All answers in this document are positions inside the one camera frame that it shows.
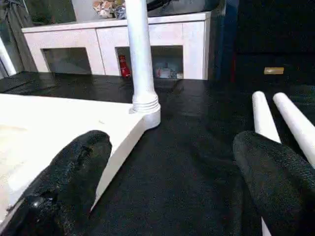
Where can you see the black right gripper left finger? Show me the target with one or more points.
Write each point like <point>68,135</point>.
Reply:
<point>64,191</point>

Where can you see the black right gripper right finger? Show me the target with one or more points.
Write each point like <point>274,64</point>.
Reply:
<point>283,187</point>

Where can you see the white plastic table top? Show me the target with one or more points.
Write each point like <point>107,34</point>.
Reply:
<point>54,123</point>

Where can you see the black work mat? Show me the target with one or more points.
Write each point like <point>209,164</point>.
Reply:
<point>187,162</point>

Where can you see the small tan label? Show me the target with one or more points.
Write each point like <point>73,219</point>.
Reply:
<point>273,71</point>

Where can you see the small red item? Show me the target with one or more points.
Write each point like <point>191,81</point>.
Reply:
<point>123,66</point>

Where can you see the white cabinet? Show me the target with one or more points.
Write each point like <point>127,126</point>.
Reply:
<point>98,37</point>

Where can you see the grey bag on cabinet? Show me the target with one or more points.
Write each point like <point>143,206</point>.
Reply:
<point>167,4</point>

